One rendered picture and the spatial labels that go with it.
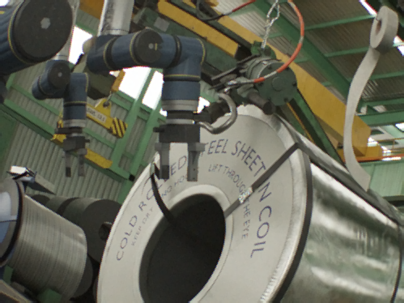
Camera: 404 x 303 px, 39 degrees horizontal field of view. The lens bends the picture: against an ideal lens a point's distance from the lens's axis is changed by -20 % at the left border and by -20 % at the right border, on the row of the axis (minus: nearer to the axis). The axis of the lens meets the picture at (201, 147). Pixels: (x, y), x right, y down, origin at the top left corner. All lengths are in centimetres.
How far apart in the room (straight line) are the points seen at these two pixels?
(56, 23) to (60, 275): 588
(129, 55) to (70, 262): 556
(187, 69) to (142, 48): 17
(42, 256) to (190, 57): 539
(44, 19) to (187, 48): 59
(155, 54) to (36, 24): 51
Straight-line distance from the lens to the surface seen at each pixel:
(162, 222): 253
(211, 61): 315
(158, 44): 181
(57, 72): 229
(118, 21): 193
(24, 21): 143
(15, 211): 344
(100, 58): 190
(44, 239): 709
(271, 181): 209
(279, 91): 213
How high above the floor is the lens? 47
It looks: 17 degrees up
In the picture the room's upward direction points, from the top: 20 degrees clockwise
